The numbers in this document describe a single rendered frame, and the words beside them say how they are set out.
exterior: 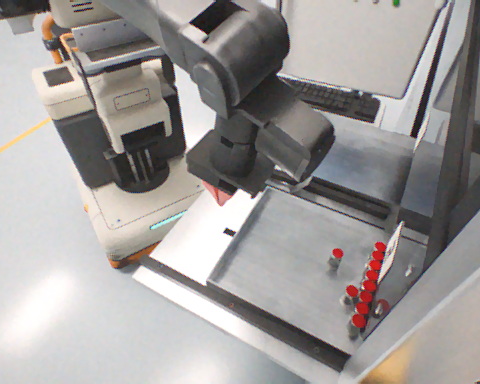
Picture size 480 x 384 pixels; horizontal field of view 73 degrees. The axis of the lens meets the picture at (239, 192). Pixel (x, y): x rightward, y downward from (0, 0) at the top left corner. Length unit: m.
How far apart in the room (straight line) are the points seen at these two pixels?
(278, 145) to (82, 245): 1.67
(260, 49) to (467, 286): 0.22
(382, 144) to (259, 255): 0.49
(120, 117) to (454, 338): 1.09
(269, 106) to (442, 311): 0.21
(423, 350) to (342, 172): 0.58
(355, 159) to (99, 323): 1.28
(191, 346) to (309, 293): 0.96
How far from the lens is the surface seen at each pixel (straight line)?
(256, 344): 0.59
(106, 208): 1.63
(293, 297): 0.62
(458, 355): 0.32
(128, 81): 1.19
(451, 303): 0.27
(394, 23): 1.24
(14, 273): 1.98
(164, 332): 1.56
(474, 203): 0.30
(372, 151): 0.93
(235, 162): 0.38
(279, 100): 0.31
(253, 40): 0.28
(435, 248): 0.34
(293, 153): 0.31
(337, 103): 1.20
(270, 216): 0.72
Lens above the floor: 1.45
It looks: 48 degrees down
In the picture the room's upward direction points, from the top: straight up
